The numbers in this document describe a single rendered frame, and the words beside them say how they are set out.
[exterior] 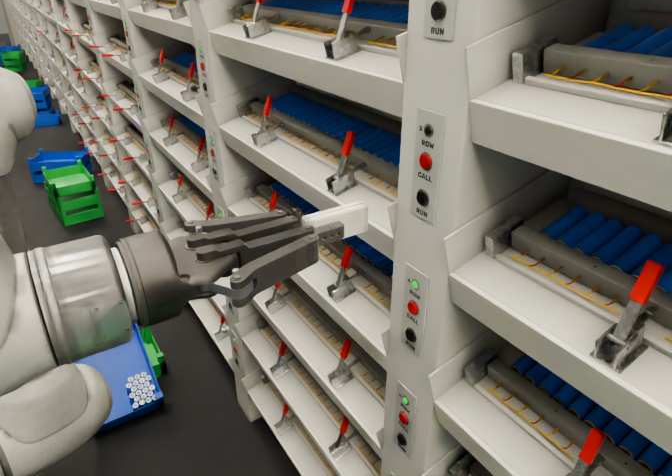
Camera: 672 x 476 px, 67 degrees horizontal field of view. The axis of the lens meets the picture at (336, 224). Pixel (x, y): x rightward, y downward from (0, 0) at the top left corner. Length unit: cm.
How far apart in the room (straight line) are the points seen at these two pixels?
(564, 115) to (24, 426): 100
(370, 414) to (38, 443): 61
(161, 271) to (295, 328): 71
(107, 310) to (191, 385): 138
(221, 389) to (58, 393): 73
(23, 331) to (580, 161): 42
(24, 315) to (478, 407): 51
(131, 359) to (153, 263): 139
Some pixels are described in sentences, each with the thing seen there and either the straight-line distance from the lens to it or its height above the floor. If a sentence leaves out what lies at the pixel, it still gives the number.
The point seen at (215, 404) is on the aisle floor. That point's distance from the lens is 169.
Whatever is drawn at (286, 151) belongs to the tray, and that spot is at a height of 91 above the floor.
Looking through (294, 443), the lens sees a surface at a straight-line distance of 138.
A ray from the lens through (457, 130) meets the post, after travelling 52.
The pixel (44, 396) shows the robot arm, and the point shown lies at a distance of 109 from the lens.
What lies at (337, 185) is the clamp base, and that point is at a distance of 74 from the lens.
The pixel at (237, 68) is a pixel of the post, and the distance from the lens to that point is 113.
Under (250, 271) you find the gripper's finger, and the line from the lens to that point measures 41.
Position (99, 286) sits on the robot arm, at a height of 100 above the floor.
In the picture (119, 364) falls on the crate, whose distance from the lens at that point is 179.
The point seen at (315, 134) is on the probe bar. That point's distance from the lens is 89.
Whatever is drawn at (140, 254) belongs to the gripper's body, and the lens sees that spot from 41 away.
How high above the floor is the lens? 120
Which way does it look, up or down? 27 degrees down
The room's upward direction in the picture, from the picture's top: straight up
